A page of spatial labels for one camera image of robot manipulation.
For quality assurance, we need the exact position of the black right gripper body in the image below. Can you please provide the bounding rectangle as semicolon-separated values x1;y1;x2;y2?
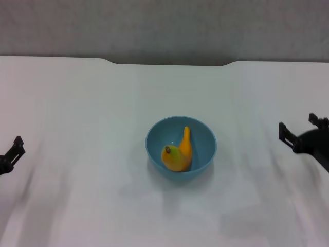
293;128;329;173

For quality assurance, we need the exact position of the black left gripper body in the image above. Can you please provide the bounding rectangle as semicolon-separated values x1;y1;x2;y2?
0;153;14;176

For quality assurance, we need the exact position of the yellow banana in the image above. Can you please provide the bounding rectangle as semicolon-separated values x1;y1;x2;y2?
160;126;193;173

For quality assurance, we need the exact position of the blue bowl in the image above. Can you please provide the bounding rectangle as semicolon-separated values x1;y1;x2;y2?
145;115;218;181

